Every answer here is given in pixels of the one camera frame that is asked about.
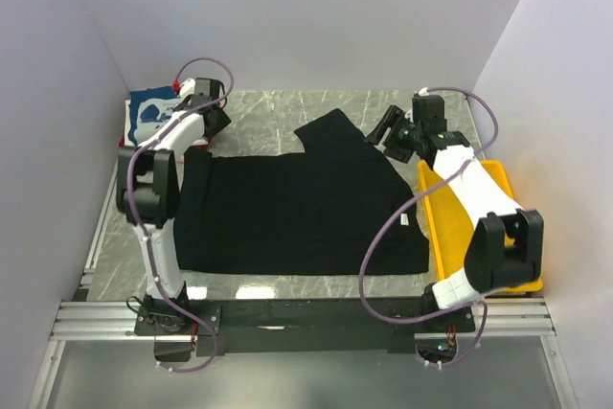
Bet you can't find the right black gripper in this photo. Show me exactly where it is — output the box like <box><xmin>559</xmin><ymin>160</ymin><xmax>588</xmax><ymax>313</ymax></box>
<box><xmin>363</xmin><ymin>105</ymin><xmax>422</xmax><ymax>165</ymax></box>

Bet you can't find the black t shirt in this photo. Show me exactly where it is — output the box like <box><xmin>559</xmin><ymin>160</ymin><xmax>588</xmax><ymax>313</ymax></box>
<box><xmin>174</xmin><ymin>109</ymin><xmax>429</xmax><ymax>276</ymax></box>

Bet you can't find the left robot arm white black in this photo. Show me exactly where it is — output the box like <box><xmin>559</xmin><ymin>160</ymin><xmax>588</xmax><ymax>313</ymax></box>
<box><xmin>116</xmin><ymin>78</ymin><xmax>234</xmax><ymax>334</ymax></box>

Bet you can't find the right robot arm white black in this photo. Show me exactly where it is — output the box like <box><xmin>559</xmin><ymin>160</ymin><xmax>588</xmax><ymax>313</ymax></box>
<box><xmin>358</xmin><ymin>87</ymin><xmax>544</xmax><ymax>331</ymax></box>

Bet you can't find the blue mickey print t shirt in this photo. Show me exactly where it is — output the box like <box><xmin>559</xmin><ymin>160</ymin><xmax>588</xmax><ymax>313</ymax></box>
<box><xmin>129</xmin><ymin>86</ymin><xmax>179</xmax><ymax>145</ymax></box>

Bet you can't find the yellow plastic tray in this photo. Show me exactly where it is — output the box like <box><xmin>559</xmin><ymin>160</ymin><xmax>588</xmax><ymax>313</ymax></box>
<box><xmin>417</xmin><ymin>160</ymin><xmax>543</xmax><ymax>295</ymax></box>

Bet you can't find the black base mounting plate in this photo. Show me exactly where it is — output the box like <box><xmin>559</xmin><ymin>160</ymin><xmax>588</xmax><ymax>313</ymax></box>
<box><xmin>134</xmin><ymin>298</ymin><xmax>476</xmax><ymax>362</ymax></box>

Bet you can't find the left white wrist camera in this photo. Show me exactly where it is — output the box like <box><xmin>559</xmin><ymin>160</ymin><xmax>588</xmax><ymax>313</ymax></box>
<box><xmin>172</xmin><ymin>78</ymin><xmax>196</xmax><ymax>98</ymax></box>

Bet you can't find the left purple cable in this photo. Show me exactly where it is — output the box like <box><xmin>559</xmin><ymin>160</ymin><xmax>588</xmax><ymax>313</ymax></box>
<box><xmin>126</xmin><ymin>57</ymin><xmax>235</xmax><ymax>375</ymax></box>

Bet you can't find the purple cable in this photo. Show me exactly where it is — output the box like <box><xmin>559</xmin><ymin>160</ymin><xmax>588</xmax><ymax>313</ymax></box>
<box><xmin>357</xmin><ymin>85</ymin><xmax>502</xmax><ymax>367</ymax></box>
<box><xmin>126</xmin><ymin>57</ymin><xmax>235</xmax><ymax>375</ymax></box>

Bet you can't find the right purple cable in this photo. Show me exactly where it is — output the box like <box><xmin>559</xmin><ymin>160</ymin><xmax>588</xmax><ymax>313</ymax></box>
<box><xmin>357</xmin><ymin>85</ymin><xmax>502</xmax><ymax>367</ymax></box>

